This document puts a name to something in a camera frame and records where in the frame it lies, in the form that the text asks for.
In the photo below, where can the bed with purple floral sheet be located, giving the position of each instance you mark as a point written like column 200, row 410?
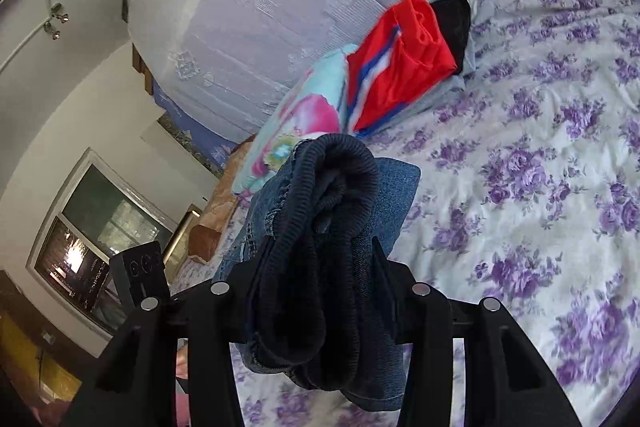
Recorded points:
column 525, row 157

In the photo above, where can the blue denim pants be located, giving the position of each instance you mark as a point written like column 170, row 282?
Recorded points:
column 325, row 207

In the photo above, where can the black folded garment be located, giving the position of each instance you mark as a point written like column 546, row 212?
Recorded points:
column 452, row 24

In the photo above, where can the wall spotlight fixture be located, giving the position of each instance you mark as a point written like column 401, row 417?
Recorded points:
column 55, row 19

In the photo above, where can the white lace cover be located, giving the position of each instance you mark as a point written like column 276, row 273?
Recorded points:
column 250, row 7

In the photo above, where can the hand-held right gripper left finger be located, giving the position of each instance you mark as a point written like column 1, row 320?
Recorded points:
column 245, row 277

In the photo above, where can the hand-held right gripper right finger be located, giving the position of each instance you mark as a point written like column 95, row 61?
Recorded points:
column 395, row 287

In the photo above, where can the blue wall poster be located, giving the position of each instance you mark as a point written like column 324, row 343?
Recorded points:
column 190, row 127

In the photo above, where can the dark glass window white frame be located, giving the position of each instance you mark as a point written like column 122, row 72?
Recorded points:
column 100, row 232

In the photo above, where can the red folded garment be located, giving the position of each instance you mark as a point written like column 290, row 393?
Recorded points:
column 400, row 72

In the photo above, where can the colourful printed pillow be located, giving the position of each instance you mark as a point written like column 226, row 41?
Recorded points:
column 310, row 107

